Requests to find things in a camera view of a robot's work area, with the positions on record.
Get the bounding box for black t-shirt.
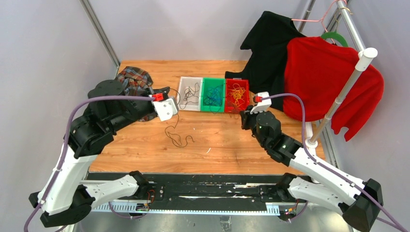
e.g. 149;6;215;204
225;11;305;96

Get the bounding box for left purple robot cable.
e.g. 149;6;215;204
23;95;158;232

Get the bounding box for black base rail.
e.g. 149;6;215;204
117;173;309;212

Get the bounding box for plaid flannel shirt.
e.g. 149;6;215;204
115;66;153;96

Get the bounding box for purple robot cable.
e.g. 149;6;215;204
261;93;408;232
23;95;158;232

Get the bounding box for white plastic bin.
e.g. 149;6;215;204
177;76;203;111

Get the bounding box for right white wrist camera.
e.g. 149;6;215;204
250;91;272;114

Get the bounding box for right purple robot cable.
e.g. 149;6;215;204
261;93;408;232

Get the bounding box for yellow cables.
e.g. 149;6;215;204
228;83;249;111

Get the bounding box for blue cables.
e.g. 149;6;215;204
204;84;225;113

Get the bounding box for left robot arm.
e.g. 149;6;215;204
29;80;178;230

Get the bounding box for green plastic bin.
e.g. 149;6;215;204
200;78;226;114

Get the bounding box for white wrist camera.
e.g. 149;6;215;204
250;91;272;114
152;93;179;121

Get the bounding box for green hanger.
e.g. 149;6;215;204
320;31;349;47

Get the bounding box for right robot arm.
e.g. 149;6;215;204
240;110;383;232

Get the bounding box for red sweater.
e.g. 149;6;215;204
284;37;384;141

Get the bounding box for red plastic bin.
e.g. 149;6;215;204
224;79;250;113

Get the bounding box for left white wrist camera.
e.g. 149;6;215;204
152;93;179;121

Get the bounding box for pink wire hanger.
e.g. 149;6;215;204
292;0;353;32

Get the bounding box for white clothes rack pole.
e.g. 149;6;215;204
306;47;378;147

